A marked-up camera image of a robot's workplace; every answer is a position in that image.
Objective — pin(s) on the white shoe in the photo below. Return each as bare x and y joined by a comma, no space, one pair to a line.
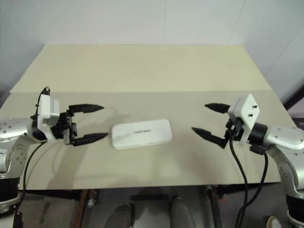
273,222

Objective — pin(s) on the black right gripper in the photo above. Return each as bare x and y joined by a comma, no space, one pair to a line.
234,129

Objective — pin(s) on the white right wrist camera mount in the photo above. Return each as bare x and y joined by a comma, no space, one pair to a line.
247,111

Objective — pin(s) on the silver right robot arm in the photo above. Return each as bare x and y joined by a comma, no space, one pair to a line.
285,137

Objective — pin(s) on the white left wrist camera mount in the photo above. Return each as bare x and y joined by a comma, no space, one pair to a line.
44,107

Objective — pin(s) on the white plastic pencil case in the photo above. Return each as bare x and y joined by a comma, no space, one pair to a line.
142,134

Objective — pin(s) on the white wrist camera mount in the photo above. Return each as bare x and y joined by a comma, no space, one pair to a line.
247,111
44,107

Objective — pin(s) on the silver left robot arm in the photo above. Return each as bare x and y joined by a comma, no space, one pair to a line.
12,128

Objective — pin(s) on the rusty metal table leg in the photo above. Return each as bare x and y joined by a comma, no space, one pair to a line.
213,206
79,209

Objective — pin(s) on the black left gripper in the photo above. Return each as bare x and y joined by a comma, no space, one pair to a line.
65,127

